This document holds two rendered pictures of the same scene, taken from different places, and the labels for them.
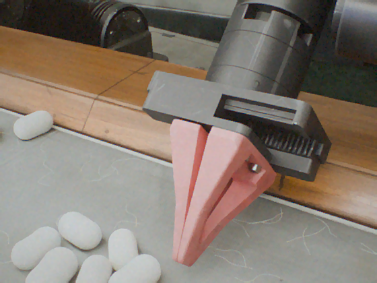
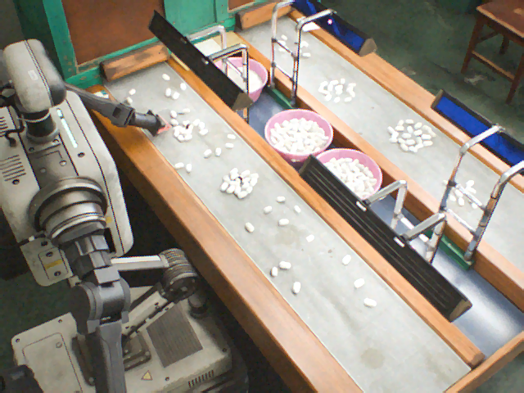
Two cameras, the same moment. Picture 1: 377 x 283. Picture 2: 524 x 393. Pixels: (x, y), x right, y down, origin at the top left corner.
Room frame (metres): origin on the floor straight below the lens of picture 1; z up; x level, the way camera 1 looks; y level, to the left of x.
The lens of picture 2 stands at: (1.82, 0.96, 2.36)
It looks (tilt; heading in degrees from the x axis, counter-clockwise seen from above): 48 degrees down; 200
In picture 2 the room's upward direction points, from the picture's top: straight up
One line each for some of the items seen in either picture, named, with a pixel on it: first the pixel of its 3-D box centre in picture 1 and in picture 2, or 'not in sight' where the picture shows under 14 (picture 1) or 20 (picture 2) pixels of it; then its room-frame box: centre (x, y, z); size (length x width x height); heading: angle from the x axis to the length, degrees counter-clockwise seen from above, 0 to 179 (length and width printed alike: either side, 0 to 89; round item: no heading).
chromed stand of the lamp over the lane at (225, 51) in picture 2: not in sight; (218, 88); (0.11, 0.17, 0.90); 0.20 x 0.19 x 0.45; 55
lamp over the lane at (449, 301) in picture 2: not in sight; (379, 228); (0.73, 0.92, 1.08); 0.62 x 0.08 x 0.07; 55
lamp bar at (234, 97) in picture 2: not in sight; (196, 56); (0.17, 0.12, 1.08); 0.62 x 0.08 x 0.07; 55
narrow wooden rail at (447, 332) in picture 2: not in sight; (290, 184); (0.32, 0.54, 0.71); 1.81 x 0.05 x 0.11; 55
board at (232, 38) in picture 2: not in sight; (210, 51); (-0.28, -0.04, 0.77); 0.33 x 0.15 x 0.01; 145
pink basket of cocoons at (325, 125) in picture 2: not in sight; (298, 140); (0.10, 0.50, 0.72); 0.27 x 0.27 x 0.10
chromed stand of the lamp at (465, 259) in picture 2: not in sight; (481, 198); (0.34, 1.19, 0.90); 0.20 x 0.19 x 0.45; 55
